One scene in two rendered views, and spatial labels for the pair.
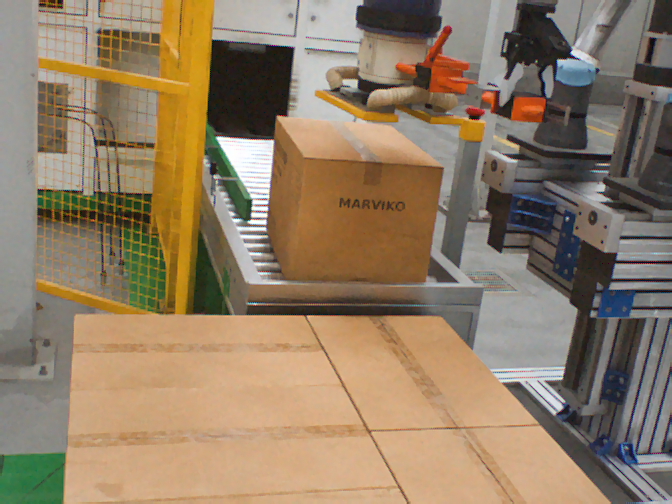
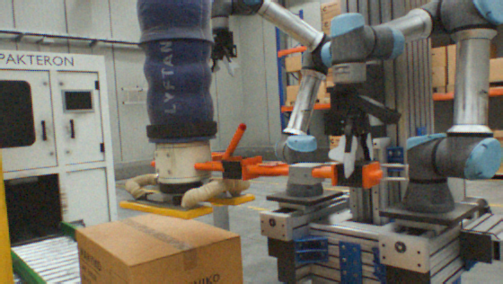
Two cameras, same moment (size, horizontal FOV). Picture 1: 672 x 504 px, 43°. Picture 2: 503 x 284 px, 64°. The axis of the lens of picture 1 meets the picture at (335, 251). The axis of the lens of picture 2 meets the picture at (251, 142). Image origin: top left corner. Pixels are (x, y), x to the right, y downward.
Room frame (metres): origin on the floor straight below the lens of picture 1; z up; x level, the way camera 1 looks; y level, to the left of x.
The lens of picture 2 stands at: (1.07, 0.25, 1.35)
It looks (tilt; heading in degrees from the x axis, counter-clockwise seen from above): 3 degrees down; 336
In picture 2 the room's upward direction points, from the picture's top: 4 degrees counter-clockwise
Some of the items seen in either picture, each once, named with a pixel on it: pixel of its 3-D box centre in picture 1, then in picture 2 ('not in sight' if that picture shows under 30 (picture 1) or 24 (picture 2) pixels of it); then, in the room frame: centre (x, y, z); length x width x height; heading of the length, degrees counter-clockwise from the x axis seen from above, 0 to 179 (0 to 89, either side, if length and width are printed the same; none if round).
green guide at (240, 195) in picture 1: (210, 156); (13, 268); (3.65, 0.60, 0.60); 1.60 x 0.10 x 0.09; 17
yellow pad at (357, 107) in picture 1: (355, 99); (163, 202); (2.31, 0.00, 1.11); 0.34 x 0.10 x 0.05; 25
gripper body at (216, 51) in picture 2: not in sight; (223, 45); (2.64, -0.36, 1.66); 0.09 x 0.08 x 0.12; 110
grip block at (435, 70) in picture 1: (437, 78); (242, 167); (2.12, -0.19, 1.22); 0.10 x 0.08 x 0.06; 115
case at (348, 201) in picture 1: (345, 201); (155, 282); (2.61, -0.01, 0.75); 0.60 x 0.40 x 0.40; 13
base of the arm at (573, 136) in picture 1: (562, 126); (304, 181); (2.45, -0.60, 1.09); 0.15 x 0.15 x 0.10
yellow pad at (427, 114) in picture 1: (417, 103); (207, 191); (2.39, -0.17, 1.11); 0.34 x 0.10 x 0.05; 25
